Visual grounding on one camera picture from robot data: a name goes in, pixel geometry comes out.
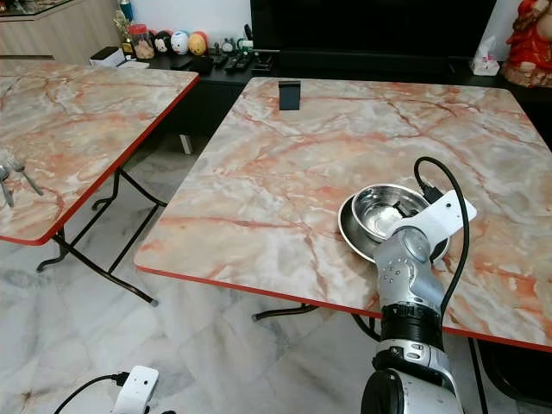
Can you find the small black stand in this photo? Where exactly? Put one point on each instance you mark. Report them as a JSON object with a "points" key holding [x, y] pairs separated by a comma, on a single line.
{"points": [[290, 95]]}

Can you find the black remote control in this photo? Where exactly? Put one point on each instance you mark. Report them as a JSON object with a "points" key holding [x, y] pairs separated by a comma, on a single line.
{"points": [[243, 62]]}

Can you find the black white egg figure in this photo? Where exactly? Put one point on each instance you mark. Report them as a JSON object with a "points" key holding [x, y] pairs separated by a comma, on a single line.
{"points": [[160, 45]]}

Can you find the red seated statue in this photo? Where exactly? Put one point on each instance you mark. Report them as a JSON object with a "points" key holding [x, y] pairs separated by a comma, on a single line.
{"points": [[530, 39]]}

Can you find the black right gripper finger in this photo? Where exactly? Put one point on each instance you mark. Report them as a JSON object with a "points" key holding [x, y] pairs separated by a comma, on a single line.
{"points": [[403, 213]]}

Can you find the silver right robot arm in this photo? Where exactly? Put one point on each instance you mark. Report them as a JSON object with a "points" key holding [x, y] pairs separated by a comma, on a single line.
{"points": [[401, 267]]}

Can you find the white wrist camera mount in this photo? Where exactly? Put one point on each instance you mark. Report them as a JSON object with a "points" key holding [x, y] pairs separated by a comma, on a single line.
{"points": [[135, 390], [440, 216]]}

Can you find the light wooden cabinet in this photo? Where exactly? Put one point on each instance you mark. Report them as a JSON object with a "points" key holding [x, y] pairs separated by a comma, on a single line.
{"points": [[52, 34]]}

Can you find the black television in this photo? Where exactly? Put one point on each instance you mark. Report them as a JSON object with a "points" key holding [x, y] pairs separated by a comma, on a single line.
{"points": [[379, 24]]}

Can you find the small white box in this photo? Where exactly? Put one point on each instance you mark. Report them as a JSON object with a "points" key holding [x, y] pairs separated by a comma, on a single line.
{"points": [[108, 58]]}

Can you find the red lidded jar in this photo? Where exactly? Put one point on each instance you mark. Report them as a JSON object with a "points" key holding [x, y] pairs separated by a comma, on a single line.
{"points": [[139, 45]]}

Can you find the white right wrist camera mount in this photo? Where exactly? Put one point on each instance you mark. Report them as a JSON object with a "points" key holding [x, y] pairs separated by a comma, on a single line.
{"points": [[440, 216]]}

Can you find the glass display case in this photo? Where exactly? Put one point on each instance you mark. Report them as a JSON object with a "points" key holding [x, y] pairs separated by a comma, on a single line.
{"points": [[30, 7]]}

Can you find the white tissue pack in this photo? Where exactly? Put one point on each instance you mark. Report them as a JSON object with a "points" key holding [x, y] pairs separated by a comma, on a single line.
{"points": [[485, 59]]}

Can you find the orange egg figure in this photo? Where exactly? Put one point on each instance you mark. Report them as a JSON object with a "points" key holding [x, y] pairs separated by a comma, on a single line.
{"points": [[198, 44]]}

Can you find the steel fork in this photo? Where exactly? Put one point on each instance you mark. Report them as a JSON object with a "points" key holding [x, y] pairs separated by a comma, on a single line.
{"points": [[17, 164]]}

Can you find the steel spoon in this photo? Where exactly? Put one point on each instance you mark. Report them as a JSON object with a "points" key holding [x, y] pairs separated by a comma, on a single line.
{"points": [[6, 185]]}

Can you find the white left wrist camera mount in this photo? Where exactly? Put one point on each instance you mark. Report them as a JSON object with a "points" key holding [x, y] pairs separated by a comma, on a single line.
{"points": [[135, 390]]}

